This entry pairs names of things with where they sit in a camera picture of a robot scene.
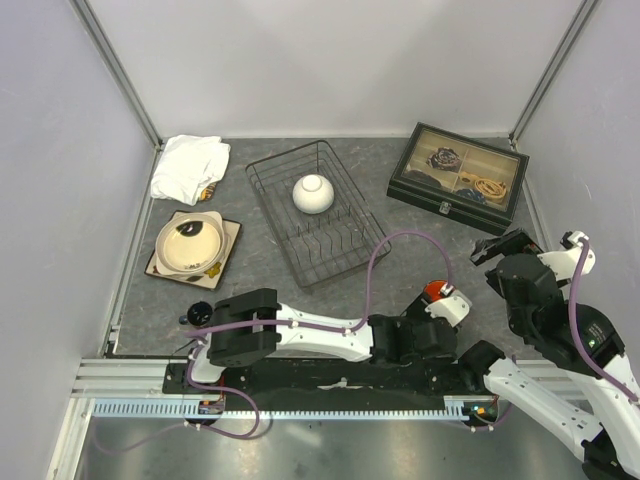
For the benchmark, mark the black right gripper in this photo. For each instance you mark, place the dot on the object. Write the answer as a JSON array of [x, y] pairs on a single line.
[[517, 238]]

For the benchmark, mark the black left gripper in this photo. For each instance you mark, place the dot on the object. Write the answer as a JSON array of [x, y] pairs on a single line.
[[416, 310]]

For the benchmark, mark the white ceramic bowl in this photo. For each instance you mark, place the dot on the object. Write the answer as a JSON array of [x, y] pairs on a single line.
[[313, 194]]

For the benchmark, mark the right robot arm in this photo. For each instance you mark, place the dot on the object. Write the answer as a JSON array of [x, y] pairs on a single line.
[[583, 343]]

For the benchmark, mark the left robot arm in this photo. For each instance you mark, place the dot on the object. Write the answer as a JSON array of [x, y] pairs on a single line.
[[243, 330]]

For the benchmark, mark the orange plastic mug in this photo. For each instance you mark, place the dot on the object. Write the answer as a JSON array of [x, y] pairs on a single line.
[[437, 290]]

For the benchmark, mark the black glass-lid jewelry box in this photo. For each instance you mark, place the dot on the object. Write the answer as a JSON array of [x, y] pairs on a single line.
[[460, 178]]

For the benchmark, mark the square floral plate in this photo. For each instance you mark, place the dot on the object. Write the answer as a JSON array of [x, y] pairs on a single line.
[[211, 277]]

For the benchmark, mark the small dark blue cup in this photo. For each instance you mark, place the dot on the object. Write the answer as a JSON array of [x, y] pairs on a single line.
[[198, 315]]

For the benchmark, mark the white crumpled cloth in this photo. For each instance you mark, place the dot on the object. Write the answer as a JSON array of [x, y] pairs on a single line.
[[187, 166]]

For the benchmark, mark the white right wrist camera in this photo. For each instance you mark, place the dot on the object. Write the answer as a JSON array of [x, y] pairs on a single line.
[[564, 263]]

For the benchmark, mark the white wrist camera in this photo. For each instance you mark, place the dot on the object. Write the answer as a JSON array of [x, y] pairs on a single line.
[[564, 263], [453, 308]]

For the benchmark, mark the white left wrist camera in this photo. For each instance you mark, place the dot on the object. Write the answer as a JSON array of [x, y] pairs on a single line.
[[453, 308]]

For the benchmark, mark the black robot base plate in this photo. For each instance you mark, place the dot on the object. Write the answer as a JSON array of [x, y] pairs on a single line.
[[275, 383]]

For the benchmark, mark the black wire dish rack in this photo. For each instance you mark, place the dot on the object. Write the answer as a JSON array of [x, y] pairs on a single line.
[[324, 247]]

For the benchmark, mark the blue slotted cable duct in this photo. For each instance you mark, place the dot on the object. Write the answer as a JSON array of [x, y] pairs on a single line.
[[196, 409]]

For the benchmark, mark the aluminium frame rail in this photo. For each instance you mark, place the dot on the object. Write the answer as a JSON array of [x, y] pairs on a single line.
[[96, 32]]

